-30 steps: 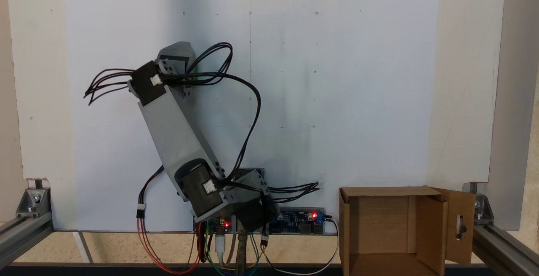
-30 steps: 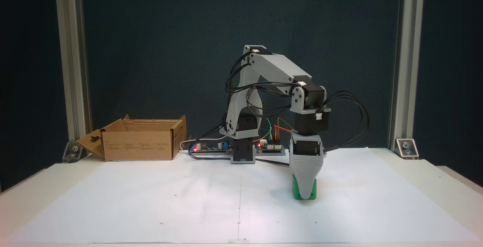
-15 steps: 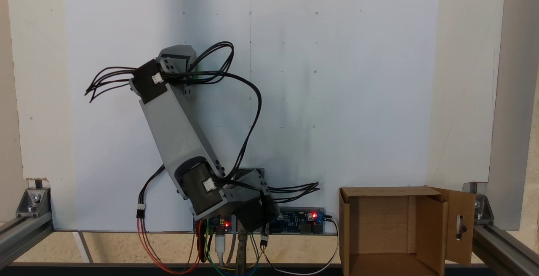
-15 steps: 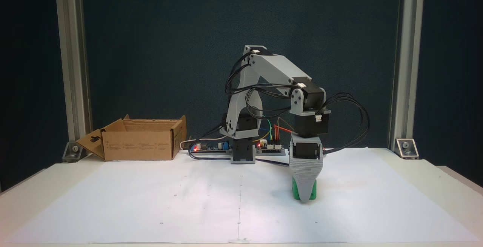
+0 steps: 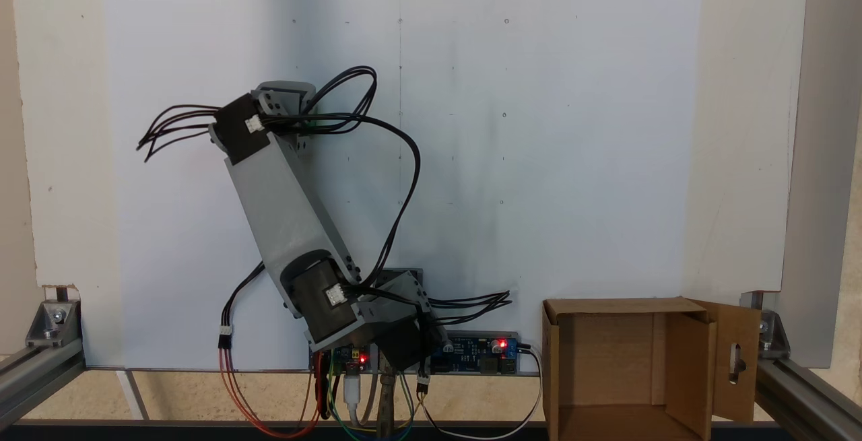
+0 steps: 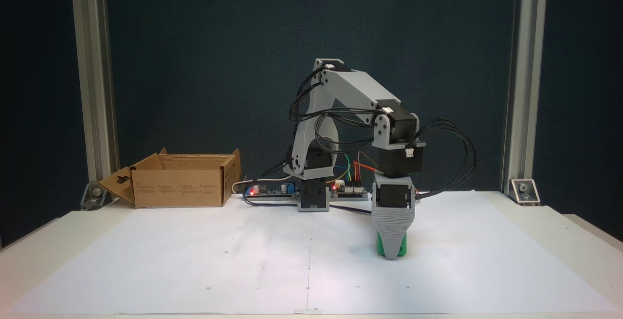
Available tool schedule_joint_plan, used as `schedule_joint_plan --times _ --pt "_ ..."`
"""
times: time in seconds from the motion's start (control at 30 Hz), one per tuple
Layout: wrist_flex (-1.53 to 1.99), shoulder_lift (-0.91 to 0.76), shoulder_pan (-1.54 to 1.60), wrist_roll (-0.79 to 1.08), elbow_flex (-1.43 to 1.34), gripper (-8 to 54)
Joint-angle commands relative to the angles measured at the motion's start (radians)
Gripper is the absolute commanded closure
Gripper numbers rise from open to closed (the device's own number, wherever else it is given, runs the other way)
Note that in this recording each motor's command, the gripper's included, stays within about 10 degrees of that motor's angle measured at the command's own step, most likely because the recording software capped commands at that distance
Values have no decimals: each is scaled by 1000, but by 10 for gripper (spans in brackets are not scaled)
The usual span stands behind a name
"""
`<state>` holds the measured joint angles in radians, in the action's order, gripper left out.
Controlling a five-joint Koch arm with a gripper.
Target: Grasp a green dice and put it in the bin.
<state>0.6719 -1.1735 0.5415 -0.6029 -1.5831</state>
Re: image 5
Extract thin white cable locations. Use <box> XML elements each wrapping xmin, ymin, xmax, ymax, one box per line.
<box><xmin>418</xmin><ymin>345</ymin><xmax>545</xmax><ymax>439</ymax></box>

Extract brown cardboard box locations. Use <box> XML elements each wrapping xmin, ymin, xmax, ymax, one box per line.
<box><xmin>542</xmin><ymin>296</ymin><xmax>763</xmax><ymax>441</ymax></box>

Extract black servo cable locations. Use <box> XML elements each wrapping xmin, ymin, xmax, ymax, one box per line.
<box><xmin>263</xmin><ymin>66</ymin><xmax>422</xmax><ymax>294</ymax></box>
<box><xmin>430</xmin><ymin>291</ymin><xmax>514</xmax><ymax>329</ymax></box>
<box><xmin>137</xmin><ymin>103</ymin><xmax>224</xmax><ymax>163</ymax></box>

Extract orange red wire bundle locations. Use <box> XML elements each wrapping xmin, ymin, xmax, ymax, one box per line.
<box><xmin>219</xmin><ymin>347</ymin><xmax>331</xmax><ymax>439</ymax></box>

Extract metal corner bracket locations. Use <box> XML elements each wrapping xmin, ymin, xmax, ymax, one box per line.
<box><xmin>26</xmin><ymin>300</ymin><xmax>82</xmax><ymax>348</ymax></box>
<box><xmin>758</xmin><ymin>310</ymin><xmax>790</xmax><ymax>360</ymax></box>

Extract large white paper sheet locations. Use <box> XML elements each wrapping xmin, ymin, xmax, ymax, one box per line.
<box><xmin>101</xmin><ymin>0</ymin><xmax>704</xmax><ymax>371</ymax></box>

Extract blue power circuit board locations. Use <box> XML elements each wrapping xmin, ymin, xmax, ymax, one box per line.
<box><xmin>431</xmin><ymin>332</ymin><xmax>521</xmax><ymax>376</ymax></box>

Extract coloured jumper wires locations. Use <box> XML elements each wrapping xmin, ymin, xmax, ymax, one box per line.
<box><xmin>325</xmin><ymin>368</ymin><xmax>416</xmax><ymax>441</ymax></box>

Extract aluminium frame rail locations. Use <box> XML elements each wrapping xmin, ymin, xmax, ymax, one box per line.
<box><xmin>0</xmin><ymin>341</ymin><xmax>87</xmax><ymax>430</ymax></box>
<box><xmin>754</xmin><ymin>358</ymin><xmax>862</xmax><ymax>441</ymax></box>

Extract black cable with white connector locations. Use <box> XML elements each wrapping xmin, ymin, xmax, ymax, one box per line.
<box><xmin>219</xmin><ymin>263</ymin><xmax>265</xmax><ymax>351</ymax></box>

